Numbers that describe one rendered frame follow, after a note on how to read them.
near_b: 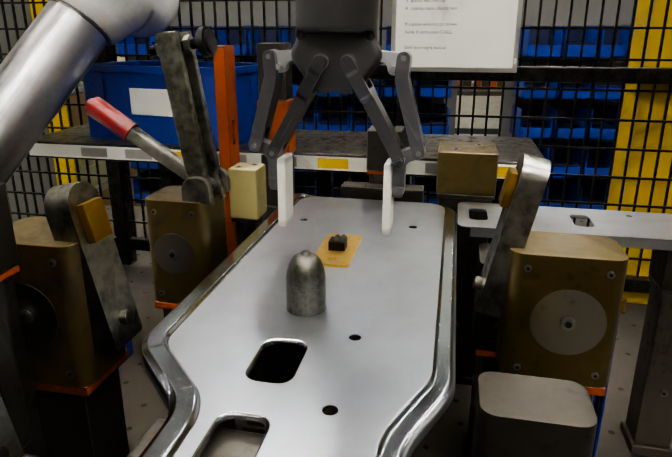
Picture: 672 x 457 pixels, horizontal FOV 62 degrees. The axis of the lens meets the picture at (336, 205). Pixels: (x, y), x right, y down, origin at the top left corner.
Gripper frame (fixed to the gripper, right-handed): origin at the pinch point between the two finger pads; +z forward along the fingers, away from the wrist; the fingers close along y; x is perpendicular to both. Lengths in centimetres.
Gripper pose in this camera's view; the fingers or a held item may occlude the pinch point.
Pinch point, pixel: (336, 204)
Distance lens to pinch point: 55.7
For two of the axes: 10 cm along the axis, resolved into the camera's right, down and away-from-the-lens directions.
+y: -9.8, -0.7, 2.0
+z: -0.1, 9.5, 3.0
